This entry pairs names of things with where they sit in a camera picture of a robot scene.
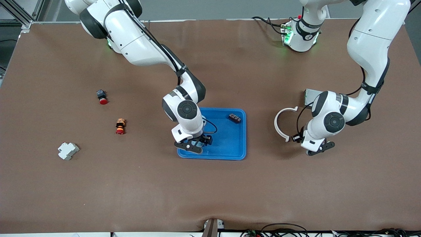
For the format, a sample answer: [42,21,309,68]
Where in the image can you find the blue plastic tray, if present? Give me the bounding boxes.
[177,107,247,161]

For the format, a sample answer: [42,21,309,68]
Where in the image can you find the white curved plastic clamp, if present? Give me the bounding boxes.
[274,106,299,143]

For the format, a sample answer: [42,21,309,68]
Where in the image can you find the grey metal power supply box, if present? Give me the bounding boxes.
[304,88,319,106]

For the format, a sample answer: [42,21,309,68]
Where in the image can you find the red emergency button black base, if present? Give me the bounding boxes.
[96,89,109,105]

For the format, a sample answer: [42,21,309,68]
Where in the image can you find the white circuit breaker block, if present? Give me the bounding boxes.
[58,142,80,161]

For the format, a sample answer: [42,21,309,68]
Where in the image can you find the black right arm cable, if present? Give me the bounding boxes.
[130,13,218,135]

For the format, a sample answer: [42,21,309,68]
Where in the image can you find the grey metal table bracket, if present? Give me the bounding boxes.
[202,218,225,237]

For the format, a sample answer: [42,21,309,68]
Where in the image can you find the black cable bundle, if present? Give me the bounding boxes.
[240,223,421,237]

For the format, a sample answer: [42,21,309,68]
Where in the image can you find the black base cable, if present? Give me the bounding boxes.
[252,16,284,35]

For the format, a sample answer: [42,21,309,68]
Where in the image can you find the aluminium frame profile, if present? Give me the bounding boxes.
[0,0,45,33]

